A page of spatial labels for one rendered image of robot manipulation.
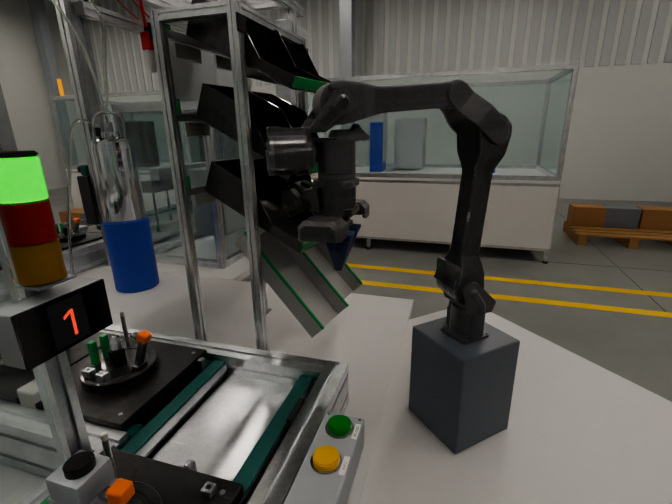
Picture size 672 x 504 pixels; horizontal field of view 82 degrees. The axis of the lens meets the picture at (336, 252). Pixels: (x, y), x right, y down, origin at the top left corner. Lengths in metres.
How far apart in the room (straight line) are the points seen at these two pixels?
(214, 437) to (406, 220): 4.07
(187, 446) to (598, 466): 0.72
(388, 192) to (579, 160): 5.49
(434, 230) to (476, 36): 5.39
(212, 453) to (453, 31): 8.94
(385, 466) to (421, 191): 3.97
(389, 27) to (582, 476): 9.04
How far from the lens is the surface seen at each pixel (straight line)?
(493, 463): 0.83
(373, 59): 9.41
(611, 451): 0.95
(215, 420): 0.82
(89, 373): 0.89
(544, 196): 4.62
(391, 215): 4.66
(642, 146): 9.63
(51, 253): 0.58
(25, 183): 0.56
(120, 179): 1.55
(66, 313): 0.60
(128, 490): 0.53
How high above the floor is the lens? 1.43
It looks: 18 degrees down
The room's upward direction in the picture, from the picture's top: 1 degrees counter-clockwise
